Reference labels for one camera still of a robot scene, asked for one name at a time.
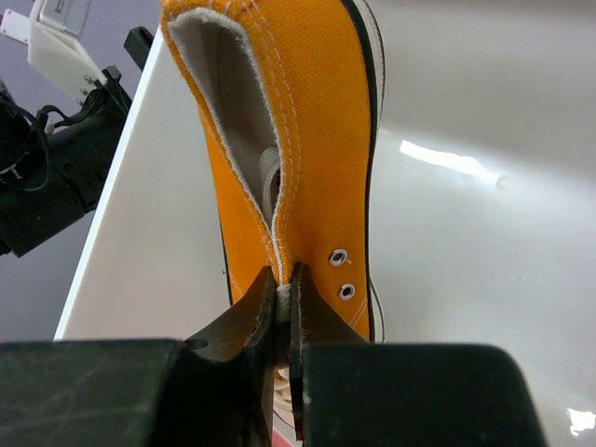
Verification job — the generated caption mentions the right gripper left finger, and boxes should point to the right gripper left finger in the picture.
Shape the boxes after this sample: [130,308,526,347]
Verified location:
[1,268,275,446]

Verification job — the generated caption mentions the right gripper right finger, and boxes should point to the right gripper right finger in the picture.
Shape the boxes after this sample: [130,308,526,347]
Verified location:
[290,264,547,446]

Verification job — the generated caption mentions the orange canvas sneaker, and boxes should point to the orange canvas sneaker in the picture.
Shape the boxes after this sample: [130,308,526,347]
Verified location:
[159,0,387,427]

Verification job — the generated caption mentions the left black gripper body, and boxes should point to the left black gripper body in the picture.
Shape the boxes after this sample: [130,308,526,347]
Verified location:
[0,25,155,260]

